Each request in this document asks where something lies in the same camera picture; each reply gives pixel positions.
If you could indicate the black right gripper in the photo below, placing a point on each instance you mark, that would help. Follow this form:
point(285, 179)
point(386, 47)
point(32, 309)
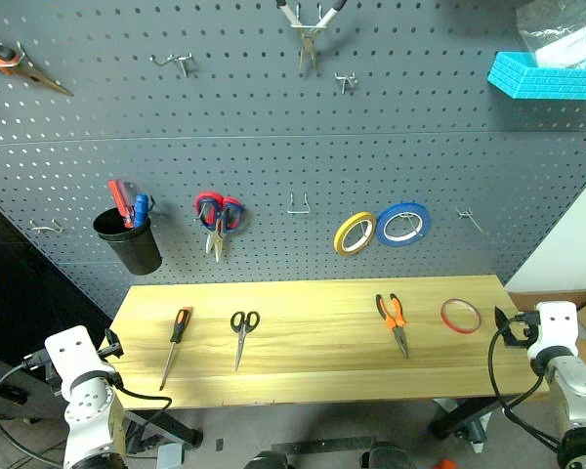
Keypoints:
point(523, 328)

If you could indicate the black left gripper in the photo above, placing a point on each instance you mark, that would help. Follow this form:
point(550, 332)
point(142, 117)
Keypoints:
point(108, 353)

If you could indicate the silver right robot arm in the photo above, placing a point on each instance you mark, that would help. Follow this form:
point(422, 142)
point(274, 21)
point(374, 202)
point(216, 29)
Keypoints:
point(578, 391)

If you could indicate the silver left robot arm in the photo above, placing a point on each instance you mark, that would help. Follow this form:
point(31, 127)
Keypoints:
point(93, 415)

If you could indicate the grey pegboard tool wall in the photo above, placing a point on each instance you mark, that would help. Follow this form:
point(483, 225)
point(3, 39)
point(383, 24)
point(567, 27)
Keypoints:
point(273, 146)

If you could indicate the red tape roll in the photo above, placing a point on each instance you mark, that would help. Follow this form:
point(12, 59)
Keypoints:
point(450, 322)

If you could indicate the orange and black screwdriver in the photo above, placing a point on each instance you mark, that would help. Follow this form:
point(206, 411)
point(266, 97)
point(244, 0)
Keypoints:
point(178, 332)

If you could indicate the black plastic cup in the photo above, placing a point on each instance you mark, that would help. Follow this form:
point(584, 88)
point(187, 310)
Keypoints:
point(132, 244)

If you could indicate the black table leg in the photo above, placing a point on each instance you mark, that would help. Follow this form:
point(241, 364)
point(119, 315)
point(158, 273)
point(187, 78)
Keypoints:
point(461, 415)
point(168, 427)

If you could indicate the orange and black long nose pliers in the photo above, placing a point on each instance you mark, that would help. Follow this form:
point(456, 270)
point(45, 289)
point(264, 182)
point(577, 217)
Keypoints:
point(396, 325)

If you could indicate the silver pegboard hook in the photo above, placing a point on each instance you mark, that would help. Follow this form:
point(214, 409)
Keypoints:
point(44, 226)
point(346, 80)
point(178, 60)
point(471, 218)
point(299, 209)

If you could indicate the grey block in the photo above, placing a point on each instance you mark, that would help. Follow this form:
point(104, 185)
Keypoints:
point(170, 456)

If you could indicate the red utility knife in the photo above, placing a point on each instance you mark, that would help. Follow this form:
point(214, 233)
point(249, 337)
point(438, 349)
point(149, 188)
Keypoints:
point(120, 198)

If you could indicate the small orange object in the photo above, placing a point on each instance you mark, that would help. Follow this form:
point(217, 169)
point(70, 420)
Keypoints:
point(444, 464)

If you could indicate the red and blue scissors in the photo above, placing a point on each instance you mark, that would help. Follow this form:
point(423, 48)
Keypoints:
point(218, 229)

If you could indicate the blue tape roll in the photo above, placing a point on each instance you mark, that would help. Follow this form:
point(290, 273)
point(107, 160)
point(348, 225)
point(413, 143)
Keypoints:
point(384, 229)

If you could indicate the yellow tape roll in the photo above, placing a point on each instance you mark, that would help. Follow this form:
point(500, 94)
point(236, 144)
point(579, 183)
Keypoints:
point(340, 238)

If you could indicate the cyan brick pattern bin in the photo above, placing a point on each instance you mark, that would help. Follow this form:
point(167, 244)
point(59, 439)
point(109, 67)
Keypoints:
point(542, 83)

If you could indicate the clear plastic bag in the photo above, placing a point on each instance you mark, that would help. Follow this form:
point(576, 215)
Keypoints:
point(561, 34)

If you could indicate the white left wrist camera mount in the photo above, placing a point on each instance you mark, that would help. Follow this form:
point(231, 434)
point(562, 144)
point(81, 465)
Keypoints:
point(71, 352)

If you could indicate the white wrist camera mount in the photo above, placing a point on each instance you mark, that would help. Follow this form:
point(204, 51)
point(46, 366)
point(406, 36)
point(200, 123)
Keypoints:
point(71, 352)
point(559, 327)

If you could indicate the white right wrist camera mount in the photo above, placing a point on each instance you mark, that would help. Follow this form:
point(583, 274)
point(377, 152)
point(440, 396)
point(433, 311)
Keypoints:
point(559, 327)

